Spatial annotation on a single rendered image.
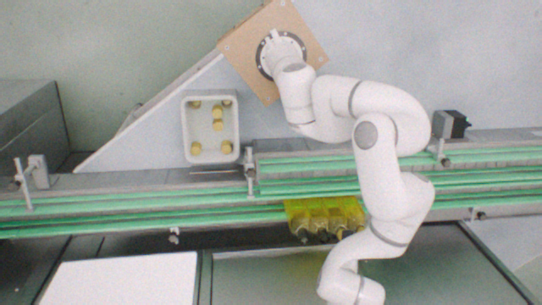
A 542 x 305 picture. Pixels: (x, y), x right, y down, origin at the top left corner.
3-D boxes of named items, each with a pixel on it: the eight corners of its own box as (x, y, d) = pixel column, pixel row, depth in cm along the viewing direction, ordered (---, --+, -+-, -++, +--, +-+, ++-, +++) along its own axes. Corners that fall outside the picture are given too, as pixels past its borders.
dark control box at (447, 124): (430, 130, 150) (441, 139, 142) (434, 109, 146) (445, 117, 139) (451, 130, 151) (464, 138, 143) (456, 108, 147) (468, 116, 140)
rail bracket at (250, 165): (245, 186, 134) (246, 206, 123) (243, 139, 128) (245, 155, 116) (254, 185, 135) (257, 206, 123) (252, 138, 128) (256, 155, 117)
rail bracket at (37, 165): (45, 183, 136) (13, 221, 116) (33, 135, 129) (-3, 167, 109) (61, 182, 137) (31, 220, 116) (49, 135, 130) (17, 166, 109)
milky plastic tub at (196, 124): (187, 152, 141) (185, 163, 133) (181, 89, 132) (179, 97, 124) (238, 150, 143) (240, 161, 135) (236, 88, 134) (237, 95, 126)
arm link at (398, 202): (360, 191, 92) (314, 198, 82) (402, 106, 83) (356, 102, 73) (419, 239, 81) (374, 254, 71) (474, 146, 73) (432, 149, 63)
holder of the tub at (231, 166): (190, 166, 144) (188, 176, 137) (182, 90, 133) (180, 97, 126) (239, 163, 146) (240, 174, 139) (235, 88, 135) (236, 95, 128)
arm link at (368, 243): (408, 225, 85) (367, 299, 93) (350, 202, 85) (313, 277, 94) (413, 250, 77) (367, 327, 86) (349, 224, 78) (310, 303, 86)
